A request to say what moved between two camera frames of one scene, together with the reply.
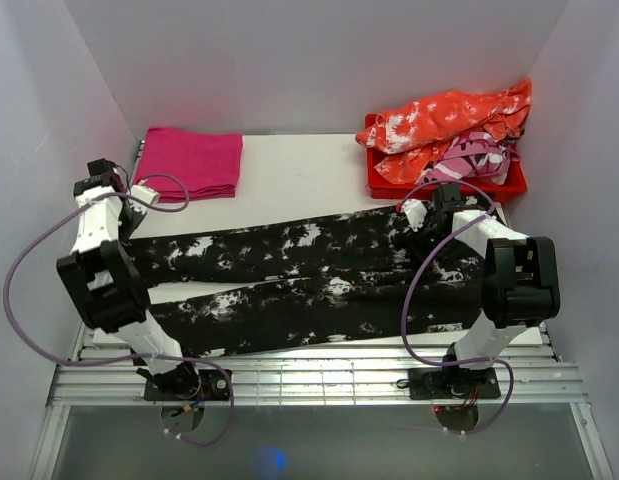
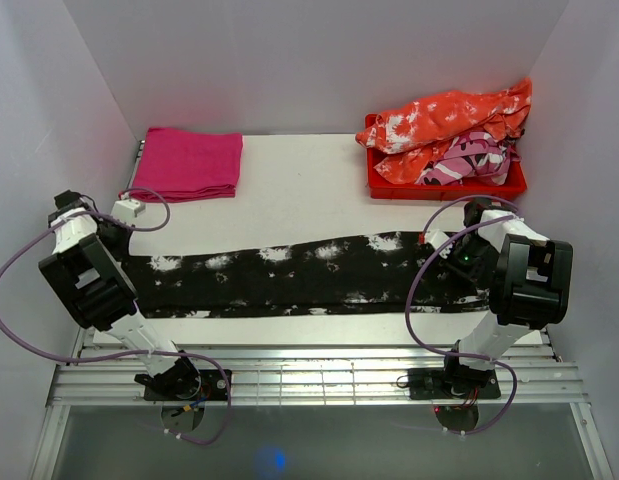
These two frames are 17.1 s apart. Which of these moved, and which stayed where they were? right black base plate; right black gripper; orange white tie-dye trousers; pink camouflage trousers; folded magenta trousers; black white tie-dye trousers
Moved: right black gripper; black white tie-dye trousers
Stayed: folded magenta trousers; pink camouflage trousers; orange white tie-dye trousers; right black base plate
